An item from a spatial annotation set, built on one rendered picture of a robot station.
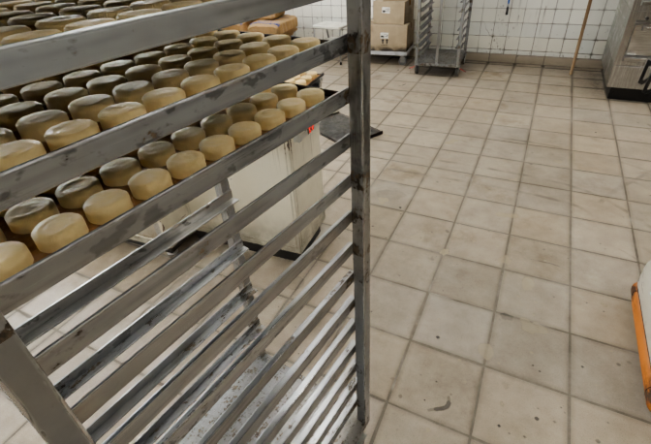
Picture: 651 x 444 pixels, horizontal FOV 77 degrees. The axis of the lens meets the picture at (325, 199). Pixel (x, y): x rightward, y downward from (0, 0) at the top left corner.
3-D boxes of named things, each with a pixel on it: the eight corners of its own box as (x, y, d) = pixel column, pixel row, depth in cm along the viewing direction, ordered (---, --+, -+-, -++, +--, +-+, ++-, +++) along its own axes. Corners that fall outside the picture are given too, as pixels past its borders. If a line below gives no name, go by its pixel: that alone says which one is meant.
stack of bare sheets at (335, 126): (304, 126, 372) (303, 122, 370) (339, 113, 390) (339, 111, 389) (345, 147, 330) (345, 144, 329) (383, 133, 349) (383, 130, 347)
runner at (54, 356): (345, 139, 84) (345, 125, 82) (357, 142, 82) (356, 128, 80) (0, 388, 41) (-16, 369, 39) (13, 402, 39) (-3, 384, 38)
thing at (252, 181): (194, 240, 241) (149, 91, 192) (227, 208, 267) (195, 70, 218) (302, 267, 217) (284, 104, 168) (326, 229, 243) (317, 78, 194)
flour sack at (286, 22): (277, 38, 505) (275, 23, 496) (247, 37, 519) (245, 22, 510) (300, 25, 560) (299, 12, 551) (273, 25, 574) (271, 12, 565)
